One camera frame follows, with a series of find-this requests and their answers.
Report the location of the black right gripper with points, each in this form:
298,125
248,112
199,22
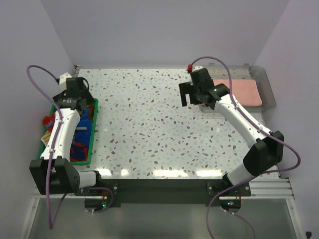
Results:
187,88

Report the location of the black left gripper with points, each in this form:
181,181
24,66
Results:
88,97

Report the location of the blue towel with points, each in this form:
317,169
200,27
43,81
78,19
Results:
83,130

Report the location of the pink towel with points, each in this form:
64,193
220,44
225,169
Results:
246,92

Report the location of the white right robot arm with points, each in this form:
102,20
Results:
265,149

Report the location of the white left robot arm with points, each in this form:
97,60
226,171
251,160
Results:
53,172

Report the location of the brown towel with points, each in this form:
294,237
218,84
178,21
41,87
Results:
91,109

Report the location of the green plastic bin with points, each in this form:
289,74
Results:
92,129

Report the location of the red patterned towel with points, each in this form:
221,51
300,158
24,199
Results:
48,122

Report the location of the yellow striped towel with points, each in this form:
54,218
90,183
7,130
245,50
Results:
45,138

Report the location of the clear plastic container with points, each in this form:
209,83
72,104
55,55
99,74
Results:
258,74

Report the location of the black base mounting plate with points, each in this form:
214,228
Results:
151,191

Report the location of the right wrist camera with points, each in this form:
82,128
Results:
192,68

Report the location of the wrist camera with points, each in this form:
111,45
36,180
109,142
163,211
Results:
62,80
192,68

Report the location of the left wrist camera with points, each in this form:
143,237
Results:
62,80

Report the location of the aluminium frame rail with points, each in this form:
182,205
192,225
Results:
143,132

